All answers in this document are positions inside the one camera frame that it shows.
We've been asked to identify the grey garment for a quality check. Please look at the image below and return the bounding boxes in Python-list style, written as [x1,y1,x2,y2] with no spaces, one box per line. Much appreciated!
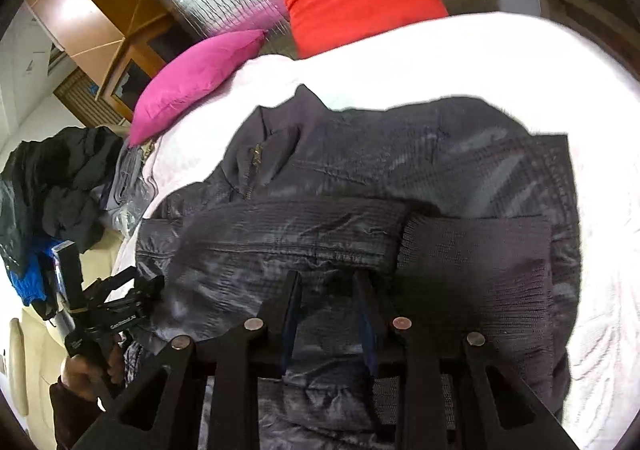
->
[100,145,158,236]

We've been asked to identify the pile of black jackets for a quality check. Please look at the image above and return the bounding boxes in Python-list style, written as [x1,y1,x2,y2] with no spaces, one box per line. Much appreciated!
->
[0,126,126,276]

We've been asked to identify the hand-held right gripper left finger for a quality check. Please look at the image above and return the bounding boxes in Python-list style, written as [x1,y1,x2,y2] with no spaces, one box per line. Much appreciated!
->
[70,270,303,450]

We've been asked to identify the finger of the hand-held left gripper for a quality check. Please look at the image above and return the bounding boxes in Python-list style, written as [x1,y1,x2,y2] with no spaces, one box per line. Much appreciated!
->
[117,266,166,318]

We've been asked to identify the person's left hand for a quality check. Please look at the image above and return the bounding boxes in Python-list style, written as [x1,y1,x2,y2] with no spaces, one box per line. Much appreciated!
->
[61,337,126,402]

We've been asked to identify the white blanket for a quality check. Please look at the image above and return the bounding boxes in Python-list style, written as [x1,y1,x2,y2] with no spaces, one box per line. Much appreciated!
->
[112,10,640,450]

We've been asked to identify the magenta pillow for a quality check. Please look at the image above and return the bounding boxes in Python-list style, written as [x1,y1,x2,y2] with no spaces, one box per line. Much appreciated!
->
[129,29,268,147]

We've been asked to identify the blue jacket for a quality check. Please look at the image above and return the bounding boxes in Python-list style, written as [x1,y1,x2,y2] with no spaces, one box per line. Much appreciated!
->
[10,250,53,306]

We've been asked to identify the black quilted jacket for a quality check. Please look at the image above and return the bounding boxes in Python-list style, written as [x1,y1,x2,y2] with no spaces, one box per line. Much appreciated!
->
[122,84,583,450]

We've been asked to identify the person's left forearm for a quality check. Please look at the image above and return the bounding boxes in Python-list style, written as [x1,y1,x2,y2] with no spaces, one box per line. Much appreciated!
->
[49,375,108,450]

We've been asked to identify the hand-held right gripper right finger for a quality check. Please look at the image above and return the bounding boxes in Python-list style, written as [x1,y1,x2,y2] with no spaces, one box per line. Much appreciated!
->
[352,271,581,450]

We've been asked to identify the wooden column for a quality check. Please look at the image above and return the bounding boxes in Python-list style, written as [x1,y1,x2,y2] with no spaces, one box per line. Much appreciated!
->
[27,0,201,126]

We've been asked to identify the beige leather sofa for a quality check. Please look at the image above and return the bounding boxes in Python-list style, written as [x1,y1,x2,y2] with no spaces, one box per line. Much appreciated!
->
[0,230,131,431]

